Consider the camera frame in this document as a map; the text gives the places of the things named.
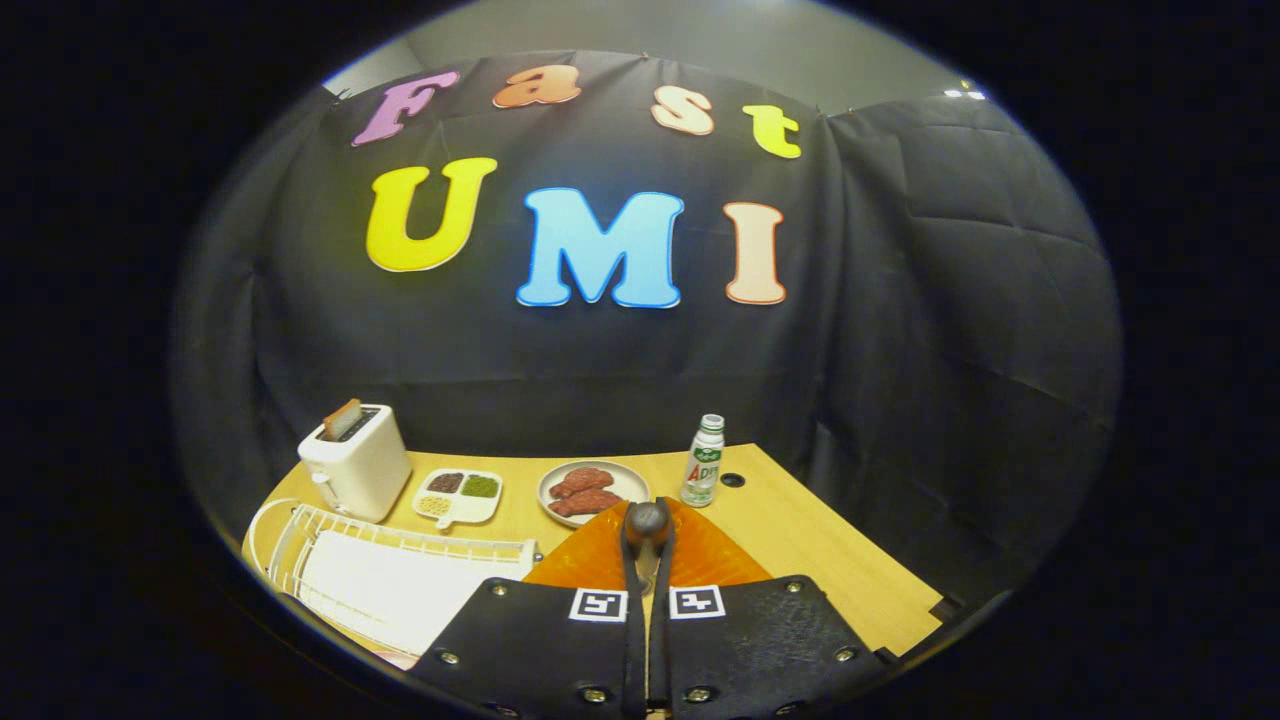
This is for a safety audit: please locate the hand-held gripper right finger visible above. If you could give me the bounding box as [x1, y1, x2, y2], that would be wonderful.
[648, 497, 891, 720]

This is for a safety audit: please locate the wooden handled spoon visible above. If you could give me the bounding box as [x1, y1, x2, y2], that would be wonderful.
[625, 501, 673, 601]

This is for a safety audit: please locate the white divided snack tray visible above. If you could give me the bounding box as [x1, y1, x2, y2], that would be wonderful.
[412, 468, 504, 529]

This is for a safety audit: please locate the white toaster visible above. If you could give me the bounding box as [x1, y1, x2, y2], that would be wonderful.
[298, 404, 413, 524]

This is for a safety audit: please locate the white bottle green label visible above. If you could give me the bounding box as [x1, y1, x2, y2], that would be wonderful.
[680, 414, 726, 509]

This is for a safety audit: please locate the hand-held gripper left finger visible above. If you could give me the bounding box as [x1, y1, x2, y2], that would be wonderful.
[410, 510, 648, 720]

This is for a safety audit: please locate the white wire dish rack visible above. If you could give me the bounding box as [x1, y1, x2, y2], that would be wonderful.
[245, 498, 541, 669]

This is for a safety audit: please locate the black backdrop cloth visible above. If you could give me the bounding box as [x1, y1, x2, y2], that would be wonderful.
[170, 50, 1123, 641]

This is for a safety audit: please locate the beige plate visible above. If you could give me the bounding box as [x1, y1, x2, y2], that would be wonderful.
[537, 460, 651, 529]

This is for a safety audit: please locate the red meat slice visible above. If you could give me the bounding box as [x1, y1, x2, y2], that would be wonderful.
[548, 488, 623, 518]
[551, 466, 615, 500]

